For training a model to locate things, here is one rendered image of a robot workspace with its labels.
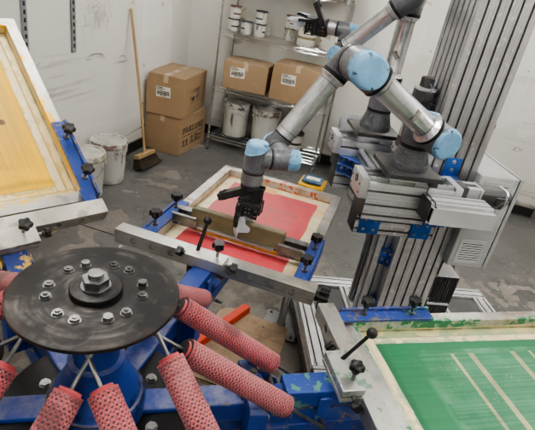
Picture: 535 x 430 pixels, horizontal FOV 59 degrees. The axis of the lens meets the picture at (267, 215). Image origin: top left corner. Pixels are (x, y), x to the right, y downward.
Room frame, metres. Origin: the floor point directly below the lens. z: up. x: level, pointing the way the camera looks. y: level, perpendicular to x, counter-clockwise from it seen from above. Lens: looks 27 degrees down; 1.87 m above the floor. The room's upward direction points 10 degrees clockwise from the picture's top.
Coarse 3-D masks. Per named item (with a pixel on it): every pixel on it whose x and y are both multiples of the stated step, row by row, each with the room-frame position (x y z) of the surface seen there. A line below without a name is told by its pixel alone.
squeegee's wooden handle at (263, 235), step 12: (192, 216) 1.52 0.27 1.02; (204, 216) 1.51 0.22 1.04; (216, 216) 1.50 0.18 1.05; (228, 216) 1.50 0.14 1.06; (216, 228) 1.50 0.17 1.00; (228, 228) 1.49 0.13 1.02; (252, 228) 1.47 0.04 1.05; (264, 228) 1.46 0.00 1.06; (252, 240) 1.46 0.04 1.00; (264, 240) 1.45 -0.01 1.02; (276, 240) 1.44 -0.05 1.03
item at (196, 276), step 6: (192, 270) 1.16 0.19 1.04; (198, 270) 1.16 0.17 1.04; (204, 270) 1.17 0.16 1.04; (186, 276) 1.12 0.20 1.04; (192, 276) 1.13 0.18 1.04; (198, 276) 1.13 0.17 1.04; (204, 276) 1.14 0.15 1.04; (210, 276) 1.17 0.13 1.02; (180, 282) 1.09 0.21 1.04; (186, 282) 1.10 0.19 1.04; (192, 282) 1.10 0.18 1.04; (198, 282) 1.11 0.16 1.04; (204, 282) 1.12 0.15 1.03; (204, 288) 1.13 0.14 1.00
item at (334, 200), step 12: (228, 168) 2.11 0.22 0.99; (216, 180) 1.94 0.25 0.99; (264, 180) 2.06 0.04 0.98; (276, 180) 2.07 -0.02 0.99; (204, 192) 1.81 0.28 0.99; (288, 192) 2.03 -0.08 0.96; (300, 192) 2.02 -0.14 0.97; (312, 192) 2.01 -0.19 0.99; (324, 192) 2.03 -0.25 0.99; (192, 204) 1.70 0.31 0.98; (336, 204) 1.92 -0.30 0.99; (324, 216) 1.78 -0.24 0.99; (168, 228) 1.50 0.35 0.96; (324, 228) 1.68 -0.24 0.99
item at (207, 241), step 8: (232, 184) 2.01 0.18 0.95; (240, 184) 2.02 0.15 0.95; (264, 192) 1.99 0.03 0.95; (216, 200) 1.81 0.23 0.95; (224, 200) 1.83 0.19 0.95; (208, 208) 1.73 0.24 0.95; (216, 208) 1.74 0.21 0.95; (184, 232) 1.51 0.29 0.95; (192, 232) 1.52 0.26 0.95; (200, 232) 1.53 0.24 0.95; (184, 240) 1.46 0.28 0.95; (192, 240) 1.47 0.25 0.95; (208, 240) 1.49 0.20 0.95; (224, 240) 1.51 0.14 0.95; (208, 248) 1.43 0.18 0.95; (224, 248) 1.45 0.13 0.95; (232, 248) 1.46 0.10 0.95
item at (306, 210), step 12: (276, 204) 1.89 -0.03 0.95; (288, 204) 1.91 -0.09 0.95; (300, 204) 1.93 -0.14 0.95; (312, 204) 1.95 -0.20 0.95; (300, 216) 1.81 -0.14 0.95; (300, 228) 1.71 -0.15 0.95; (240, 252) 1.44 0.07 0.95; (252, 252) 1.46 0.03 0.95; (264, 252) 1.47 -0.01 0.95; (264, 264) 1.39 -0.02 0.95; (276, 264) 1.40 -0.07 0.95
